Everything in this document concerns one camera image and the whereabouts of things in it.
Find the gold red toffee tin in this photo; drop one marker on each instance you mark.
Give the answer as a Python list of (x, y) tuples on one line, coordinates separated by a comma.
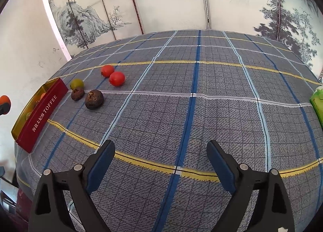
[(26, 132)]

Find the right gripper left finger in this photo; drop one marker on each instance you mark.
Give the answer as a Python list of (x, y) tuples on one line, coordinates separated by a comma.
[(49, 211)]

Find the dark brown dried fruit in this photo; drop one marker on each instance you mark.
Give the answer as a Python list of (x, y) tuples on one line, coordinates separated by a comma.
[(94, 99), (77, 93)]

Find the painted folding screen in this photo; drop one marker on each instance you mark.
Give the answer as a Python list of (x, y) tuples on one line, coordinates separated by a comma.
[(297, 24)]

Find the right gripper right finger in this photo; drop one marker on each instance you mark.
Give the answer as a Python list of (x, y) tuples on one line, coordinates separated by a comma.
[(272, 210)]

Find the blue plaid tablecloth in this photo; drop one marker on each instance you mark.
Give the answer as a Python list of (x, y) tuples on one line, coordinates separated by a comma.
[(183, 89)]

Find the green snack packet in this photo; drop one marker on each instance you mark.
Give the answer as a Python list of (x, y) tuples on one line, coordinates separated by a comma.
[(317, 103)]

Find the red tomato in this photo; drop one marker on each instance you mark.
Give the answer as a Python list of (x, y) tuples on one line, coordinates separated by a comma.
[(107, 70), (117, 79)]

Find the small green fruit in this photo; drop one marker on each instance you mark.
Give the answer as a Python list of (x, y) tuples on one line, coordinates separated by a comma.
[(28, 115)]

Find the green fruit on cloth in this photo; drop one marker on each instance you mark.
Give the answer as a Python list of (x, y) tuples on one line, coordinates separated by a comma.
[(76, 83)]

